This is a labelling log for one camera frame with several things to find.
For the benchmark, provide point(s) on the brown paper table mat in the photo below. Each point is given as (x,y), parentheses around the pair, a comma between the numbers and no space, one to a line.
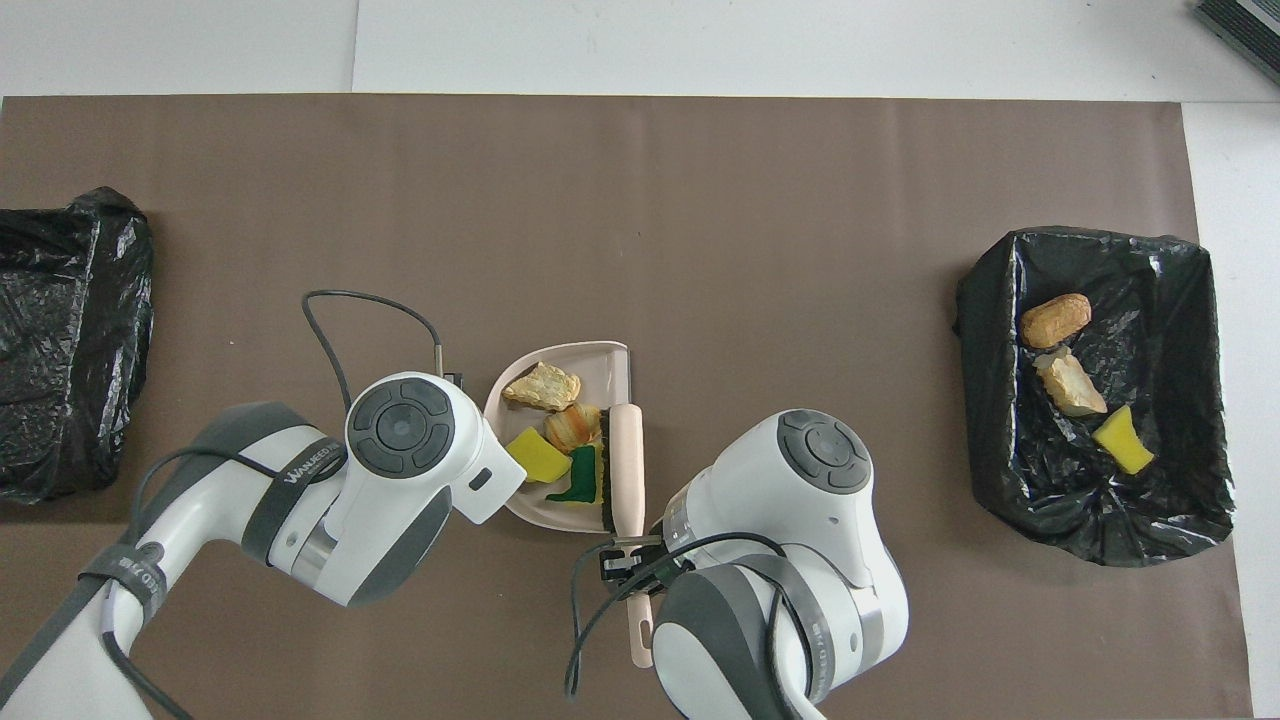
(700,200)

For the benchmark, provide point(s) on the yellow sponge wedge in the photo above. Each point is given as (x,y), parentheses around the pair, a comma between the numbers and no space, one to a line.
(1124,443)

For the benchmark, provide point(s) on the dark slatted corner object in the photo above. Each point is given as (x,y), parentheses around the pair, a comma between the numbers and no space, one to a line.
(1245,25)

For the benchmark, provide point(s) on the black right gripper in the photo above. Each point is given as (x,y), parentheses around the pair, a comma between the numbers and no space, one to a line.
(635,565)

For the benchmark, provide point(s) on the pale pink plastic dustpan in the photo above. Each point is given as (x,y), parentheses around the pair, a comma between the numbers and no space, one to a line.
(600,365)

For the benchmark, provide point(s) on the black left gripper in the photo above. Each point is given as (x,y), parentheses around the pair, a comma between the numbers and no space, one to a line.
(453,381)

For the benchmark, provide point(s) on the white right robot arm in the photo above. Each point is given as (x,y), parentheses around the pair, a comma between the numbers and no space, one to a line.
(800,540)

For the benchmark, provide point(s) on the bin lined with black bag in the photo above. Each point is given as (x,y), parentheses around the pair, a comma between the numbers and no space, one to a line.
(1150,520)
(60,340)

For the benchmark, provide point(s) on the beige brush with black bristles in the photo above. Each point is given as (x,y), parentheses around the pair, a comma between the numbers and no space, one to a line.
(628,470)

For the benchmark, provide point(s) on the green and yellow sponge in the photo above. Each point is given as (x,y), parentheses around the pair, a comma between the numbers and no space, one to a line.
(583,480)

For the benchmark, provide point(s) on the brown bread roll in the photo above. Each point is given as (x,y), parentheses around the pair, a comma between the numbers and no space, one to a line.
(1056,320)

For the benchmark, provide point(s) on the orange striped croissant piece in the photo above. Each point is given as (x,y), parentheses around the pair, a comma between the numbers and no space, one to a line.
(573,427)

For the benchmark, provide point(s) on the plain yellow sponge piece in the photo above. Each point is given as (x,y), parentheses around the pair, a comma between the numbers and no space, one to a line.
(538,457)

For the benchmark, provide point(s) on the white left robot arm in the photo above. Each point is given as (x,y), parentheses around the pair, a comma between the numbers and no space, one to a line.
(400,430)

